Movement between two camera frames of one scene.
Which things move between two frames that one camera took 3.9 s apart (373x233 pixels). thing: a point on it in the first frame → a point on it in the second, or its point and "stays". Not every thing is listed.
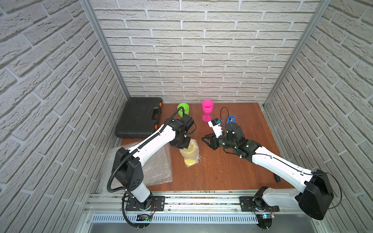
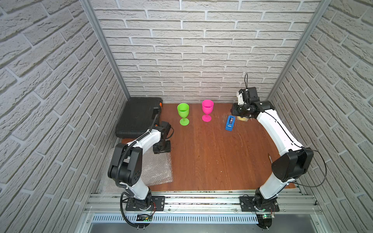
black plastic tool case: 140,118 stays
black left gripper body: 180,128 → 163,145
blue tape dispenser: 233,120 stays
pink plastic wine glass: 207,106 stays
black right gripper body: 227,145 → 240,110
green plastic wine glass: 186,109 stays
